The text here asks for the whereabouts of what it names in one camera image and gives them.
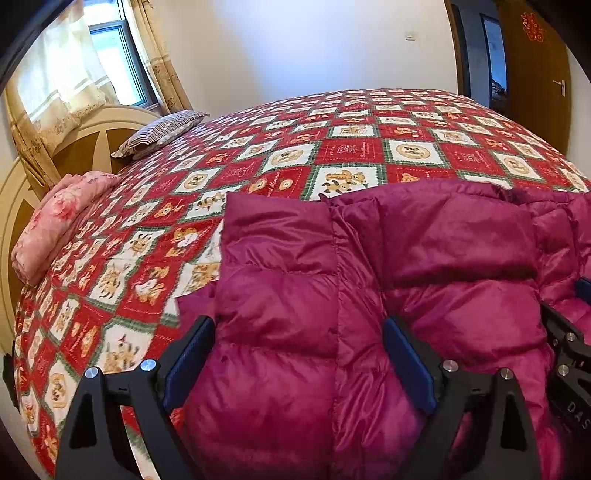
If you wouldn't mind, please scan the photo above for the magenta puffer jacket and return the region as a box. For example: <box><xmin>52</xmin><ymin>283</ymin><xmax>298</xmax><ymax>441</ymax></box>
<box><xmin>178</xmin><ymin>180</ymin><xmax>590</xmax><ymax>479</ymax></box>

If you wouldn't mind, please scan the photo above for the red patterned bed quilt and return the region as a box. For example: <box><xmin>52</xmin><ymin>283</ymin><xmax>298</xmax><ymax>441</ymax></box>
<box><xmin>15</xmin><ymin>89</ymin><xmax>590</xmax><ymax>473</ymax></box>

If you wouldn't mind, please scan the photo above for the brown wooden door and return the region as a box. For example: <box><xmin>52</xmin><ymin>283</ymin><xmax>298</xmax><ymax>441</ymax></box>
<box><xmin>496</xmin><ymin>1</ymin><xmax>572</xmax><ymax>154</ymax></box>

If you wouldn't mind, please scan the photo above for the pink floral folded blanket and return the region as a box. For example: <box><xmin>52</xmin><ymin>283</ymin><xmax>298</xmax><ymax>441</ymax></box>
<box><xmin>11</xmin><ymin>171</ymin><xmax>120</xmax><ymax>286</ymax></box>

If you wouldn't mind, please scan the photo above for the red door decoration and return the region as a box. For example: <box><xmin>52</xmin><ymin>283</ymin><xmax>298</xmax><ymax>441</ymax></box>
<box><xmin>521</xmin><ymin>12</ymin><xmax>546</xmax><ymax>43</ymax></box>

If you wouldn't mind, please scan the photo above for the cream wooden headboard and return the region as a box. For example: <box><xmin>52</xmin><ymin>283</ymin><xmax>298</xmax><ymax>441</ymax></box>
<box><xmin>1</xmin><ymin>105</ymin><xmax>161</xmax><ymax>352</ymax></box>

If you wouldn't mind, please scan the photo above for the striped pillow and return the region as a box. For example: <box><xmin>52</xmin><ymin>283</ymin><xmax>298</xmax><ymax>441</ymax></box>
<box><xmin>111</xmin><ymin>110</ymin><xmax>207</xmax><ymax>160</ymax></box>

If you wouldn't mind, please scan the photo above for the beige right curtain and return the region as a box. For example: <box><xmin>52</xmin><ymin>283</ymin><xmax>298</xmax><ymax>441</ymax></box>
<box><xmin>126</xmin><ymin>1</ymin><xmax>192</xmax><ymax>113</ymax></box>

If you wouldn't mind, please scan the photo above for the beige curtain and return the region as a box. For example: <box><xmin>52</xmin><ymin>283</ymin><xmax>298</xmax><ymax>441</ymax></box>
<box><xmin>126</xmin><ymin>1</ymin><xmax>192</xmax><ymax>113</ymax></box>
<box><xmin>5</xmin><ymin>1</ymin><xmax>118</xmax><ymax>189</ymax></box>

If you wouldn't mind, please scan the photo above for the beige left curtain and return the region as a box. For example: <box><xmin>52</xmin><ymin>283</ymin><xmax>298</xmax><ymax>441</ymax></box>
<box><xmin>5</xmin><ymin>1</ymin><xmax>118</xmax><ymax>189</ymax></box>

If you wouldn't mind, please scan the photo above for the window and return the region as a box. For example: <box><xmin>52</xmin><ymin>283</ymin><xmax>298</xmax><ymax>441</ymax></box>
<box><xmin>83</xmin><ymin>0</ymin><xmax>157</xmax><ymax>108</ymax></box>

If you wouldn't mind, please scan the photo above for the metal door handle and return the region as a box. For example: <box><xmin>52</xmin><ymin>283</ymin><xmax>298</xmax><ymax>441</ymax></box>
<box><xmin>552</xmin><ymin>79</ymin><xmax>566</xmax><ymax>97</ymax></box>

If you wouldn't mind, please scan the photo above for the brown door frame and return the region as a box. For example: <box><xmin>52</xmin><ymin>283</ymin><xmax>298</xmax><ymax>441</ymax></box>
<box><xmin>444</xmin><ymin>0</ymin><xmax>471</xmax><ymax>97</ymax></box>

